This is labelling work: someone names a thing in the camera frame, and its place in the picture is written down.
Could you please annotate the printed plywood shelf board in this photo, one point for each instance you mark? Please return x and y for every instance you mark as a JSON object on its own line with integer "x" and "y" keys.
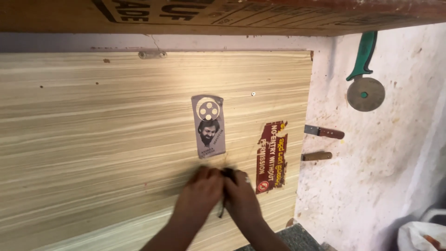
{"x": 223, "y": 15}

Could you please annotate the person's left hand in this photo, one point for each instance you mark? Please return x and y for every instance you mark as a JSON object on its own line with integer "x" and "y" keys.
{"x": 200, "y": 197}

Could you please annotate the person's right hand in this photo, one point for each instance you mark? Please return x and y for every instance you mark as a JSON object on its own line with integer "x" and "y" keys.
{"x": 242, "y": 198}

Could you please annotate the metal mounting bracket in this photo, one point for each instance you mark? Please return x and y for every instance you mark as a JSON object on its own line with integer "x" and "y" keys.
{"x": 152, "y": 54}

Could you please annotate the person's left fingers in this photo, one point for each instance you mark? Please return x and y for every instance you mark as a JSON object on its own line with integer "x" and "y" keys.
{"x": 207, "y": 173}

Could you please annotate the light wood laminate panel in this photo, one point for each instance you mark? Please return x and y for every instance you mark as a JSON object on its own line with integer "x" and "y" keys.
{"x": 104, "y": 139}

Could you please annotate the torn red warning sticker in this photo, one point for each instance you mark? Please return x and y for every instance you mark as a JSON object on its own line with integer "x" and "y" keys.
{"x": 271, "y": 157}

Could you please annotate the white plastic bag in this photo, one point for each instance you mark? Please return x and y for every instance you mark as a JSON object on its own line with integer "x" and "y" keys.
{"x": 420, "y": 235}

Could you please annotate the person's right fingers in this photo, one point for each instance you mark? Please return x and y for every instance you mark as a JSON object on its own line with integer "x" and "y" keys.
{"x": 237, "y": 176}

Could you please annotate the grey portrait sticker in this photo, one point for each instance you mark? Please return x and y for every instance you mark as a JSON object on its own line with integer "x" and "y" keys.
{"x": 208, "y": 127}

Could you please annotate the small dark object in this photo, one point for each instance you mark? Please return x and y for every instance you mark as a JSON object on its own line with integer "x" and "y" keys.
{"x": 224, "y": 190}

